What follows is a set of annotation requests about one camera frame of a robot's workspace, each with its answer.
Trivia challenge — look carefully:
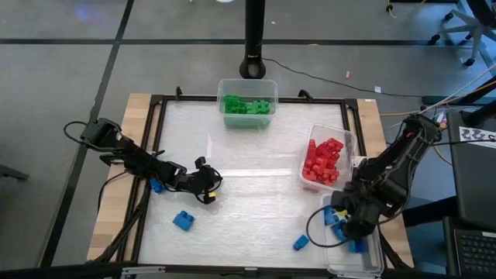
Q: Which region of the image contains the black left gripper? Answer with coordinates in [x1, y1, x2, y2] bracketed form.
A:
[176, 156, 222, 205]

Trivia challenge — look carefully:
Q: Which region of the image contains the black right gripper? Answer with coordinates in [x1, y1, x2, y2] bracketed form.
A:
[330, 189, 388, 242]

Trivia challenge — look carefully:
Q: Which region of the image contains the large red building block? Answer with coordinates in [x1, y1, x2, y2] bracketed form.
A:
[325, 137, 345, 153]

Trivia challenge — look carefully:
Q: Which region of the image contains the deep clear plastic bin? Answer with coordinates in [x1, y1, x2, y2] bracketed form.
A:
[215, 78, 279, 129]

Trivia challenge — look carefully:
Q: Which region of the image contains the black case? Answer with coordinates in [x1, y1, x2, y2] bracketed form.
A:
[447, 110, 496, 232]

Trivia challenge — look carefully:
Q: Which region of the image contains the black laptop keyboard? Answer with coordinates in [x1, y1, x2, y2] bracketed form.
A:
[451, 228, 496, 279]

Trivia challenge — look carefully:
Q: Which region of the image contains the black stand beam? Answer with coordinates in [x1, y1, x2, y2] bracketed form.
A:
[463, 99, 496, 128]
[421, 75, 496, 106]

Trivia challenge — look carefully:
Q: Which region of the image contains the black stand pole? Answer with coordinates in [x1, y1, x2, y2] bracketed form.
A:
[239, 0, 267, 81]

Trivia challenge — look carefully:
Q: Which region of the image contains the white printed label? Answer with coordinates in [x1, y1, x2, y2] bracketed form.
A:
[459, 126, 496, 150]

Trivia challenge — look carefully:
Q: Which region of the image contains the dark furniture foot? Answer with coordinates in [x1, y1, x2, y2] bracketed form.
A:
[0, 164, 30, 182]

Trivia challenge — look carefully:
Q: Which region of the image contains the grey office chair base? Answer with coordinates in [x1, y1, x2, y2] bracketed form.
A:
[428, 0, 496, 67]

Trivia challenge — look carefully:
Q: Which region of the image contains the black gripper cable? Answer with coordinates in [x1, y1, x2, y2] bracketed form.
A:
[305, 204, 352, 249]

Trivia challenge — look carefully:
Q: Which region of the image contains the black metal table frame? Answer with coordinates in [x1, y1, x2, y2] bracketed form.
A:
[115, 92, 414, 272]

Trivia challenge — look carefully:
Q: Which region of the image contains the black cable bundle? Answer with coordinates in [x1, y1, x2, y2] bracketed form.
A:
[92, 170, 152, 264]

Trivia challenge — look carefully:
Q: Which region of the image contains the silver metal bracket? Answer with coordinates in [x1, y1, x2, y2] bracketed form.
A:
[122, 265, 167, 277]

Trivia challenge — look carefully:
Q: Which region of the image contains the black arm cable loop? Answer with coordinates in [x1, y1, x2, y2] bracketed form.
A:
[63, 120, 98, 150]

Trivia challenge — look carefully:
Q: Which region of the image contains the white cable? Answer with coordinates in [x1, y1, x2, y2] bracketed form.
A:
[387, 64, 496, 131]

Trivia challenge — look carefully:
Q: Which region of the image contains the yellow floor cable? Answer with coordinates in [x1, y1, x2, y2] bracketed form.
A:
[386, 0, 427, 19]

